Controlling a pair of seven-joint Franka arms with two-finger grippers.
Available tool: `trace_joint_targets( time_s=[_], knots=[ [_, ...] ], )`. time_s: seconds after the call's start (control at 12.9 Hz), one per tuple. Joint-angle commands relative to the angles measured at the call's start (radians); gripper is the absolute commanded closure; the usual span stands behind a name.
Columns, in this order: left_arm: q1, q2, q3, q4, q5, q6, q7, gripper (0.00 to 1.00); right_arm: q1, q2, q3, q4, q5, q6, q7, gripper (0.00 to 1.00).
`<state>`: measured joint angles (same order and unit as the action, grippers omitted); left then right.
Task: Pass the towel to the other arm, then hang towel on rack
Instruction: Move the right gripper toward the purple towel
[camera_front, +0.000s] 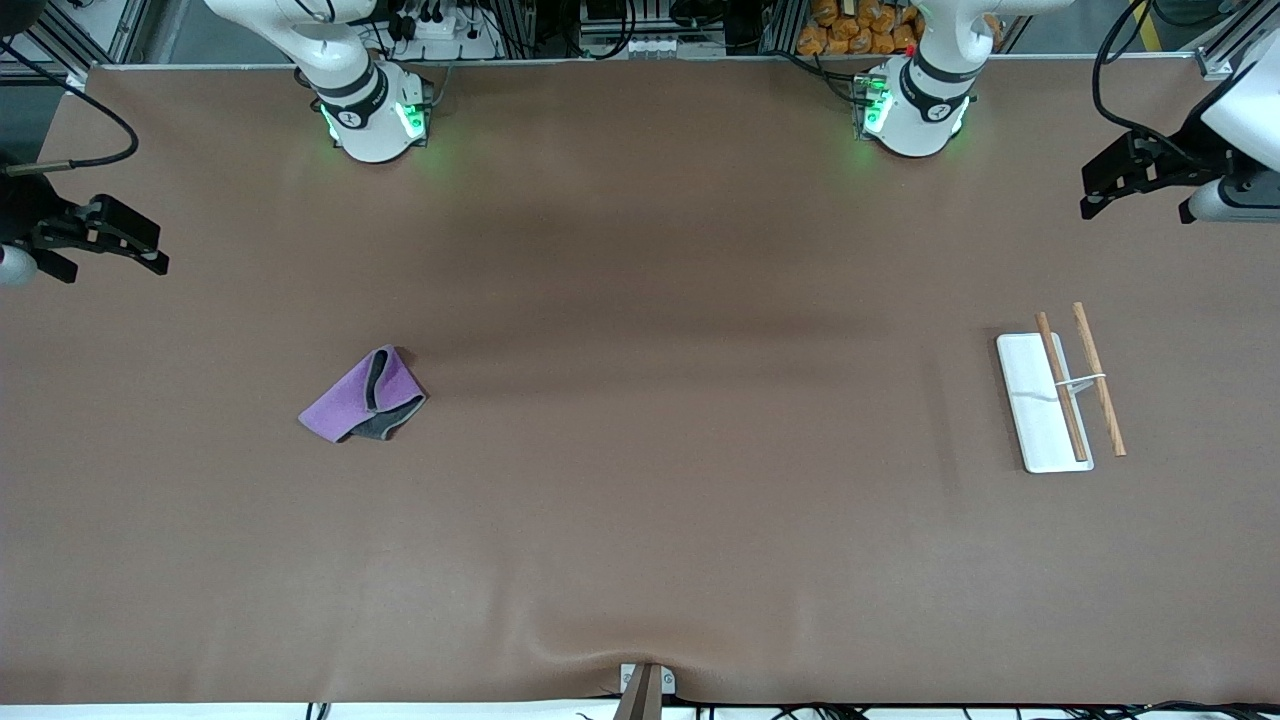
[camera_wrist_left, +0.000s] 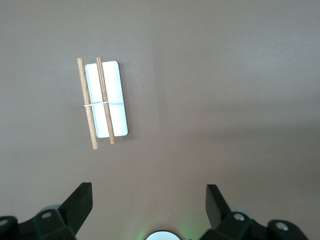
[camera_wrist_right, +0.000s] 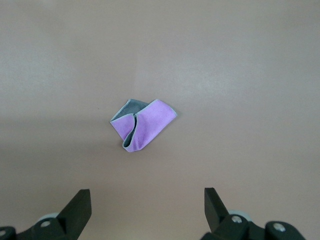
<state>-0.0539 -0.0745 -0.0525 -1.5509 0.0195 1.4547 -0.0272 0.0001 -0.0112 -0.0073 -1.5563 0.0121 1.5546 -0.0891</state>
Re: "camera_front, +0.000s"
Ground pile of orange objects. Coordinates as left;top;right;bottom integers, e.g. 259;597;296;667
797;0;927;58

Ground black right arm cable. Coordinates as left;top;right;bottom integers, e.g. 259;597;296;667
0;38;140;177

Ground white rack with wooden rods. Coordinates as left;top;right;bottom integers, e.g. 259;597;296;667
996;302;1128;474

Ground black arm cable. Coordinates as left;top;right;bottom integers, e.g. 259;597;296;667
1089;0;1217;167
0;38;140;177

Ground brown table cover mat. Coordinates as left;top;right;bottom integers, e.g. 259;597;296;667
0;55;1280;707

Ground white power strip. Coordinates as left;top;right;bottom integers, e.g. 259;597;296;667
393;0;503;62

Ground aluminium extrusion frame post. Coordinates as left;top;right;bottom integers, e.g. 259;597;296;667
0;0;153;97
1194;0;1280;82

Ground purple towel with grey lining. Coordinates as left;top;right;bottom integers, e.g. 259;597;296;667
297;345;428;443

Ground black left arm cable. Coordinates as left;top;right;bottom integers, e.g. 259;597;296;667
1089;0;1217;167

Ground grey bracket with brown post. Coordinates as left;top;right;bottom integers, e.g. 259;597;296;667
612;662;678;720

